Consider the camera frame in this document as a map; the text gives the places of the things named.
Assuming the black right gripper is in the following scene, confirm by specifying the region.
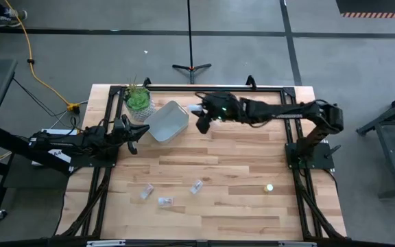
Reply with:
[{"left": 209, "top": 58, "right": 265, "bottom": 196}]
[{"left": 197, "top": 93, "right": 235, "bottom": 135}]

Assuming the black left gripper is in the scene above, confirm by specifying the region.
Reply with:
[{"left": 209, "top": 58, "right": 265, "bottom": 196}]
[{"left": 110, "top": 115, "right": 151, "bottom": 156}]

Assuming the grey plastic basket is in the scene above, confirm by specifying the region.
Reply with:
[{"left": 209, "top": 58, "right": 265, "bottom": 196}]
[{"left": 143, "top": 100, "right": 190, "bottom": 144}]

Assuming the succulent in white pot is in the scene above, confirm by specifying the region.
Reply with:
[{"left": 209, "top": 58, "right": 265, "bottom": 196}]
[{"left": 123, "top": 77, "right": 156, "bottom": 123}]

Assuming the black tripod stand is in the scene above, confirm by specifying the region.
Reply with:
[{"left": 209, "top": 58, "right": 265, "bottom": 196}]
[{"left": 171, "top": 0, "right": 213, "bottom": 85}]

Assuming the small clear packet bottom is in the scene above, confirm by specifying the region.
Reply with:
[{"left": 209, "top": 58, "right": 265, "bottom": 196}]
[{"left": 157, "top": 196, "right": 175, "bottom": 207}]

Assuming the white box with label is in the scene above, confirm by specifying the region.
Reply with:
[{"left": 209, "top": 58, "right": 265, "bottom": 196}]
[{"left": 31, "top": 128, "right": 79, "bottom": 167}]

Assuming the person's shoe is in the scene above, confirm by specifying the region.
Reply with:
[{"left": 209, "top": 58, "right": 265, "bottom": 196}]
[{"left": 0, "top": 8, "right": 28, "bottom": 28}]

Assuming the black metal cart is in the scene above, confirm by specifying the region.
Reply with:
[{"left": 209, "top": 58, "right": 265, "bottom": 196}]
[{"left": 356, "top": 87, "right": 395, "bottom": 200}]

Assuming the black mat with hazard stripe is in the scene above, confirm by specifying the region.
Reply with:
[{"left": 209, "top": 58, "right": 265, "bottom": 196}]
[{"left": 335, "top": 0, "right": 395, "bottom": 19}]

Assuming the black aluminium table frame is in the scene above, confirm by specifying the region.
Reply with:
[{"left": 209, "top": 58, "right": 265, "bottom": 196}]
[{"left": 56, "top": 75, "right": 348, "bottom": 241}]

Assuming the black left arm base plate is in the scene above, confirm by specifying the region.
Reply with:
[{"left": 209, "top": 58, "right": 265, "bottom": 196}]
[{"left": 69, "top": 150, "right": 118, "bottom": 169}]

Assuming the thin black cable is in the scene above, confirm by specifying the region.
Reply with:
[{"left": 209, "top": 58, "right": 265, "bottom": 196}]
[{"left": 12, "top": 78, "right": 82, "bottom": 119}]

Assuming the silver bracket plate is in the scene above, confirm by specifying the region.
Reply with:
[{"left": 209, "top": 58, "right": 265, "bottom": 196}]
[
  {"left": 86, "top": 239, "right": 127, "bottom": 247},
  {"left": 278, "top": 241, "right": 318, "bottom": 247}
]

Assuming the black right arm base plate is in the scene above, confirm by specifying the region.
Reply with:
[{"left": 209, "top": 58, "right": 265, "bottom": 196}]
[{"left": 285, "top": 141, "right": 336, "bottom": 171}]

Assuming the yellow extension cable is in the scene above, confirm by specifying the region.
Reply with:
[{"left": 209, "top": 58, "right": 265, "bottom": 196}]
[{"left": 3, "top": 0, "right": 82, "bottom": 114}]

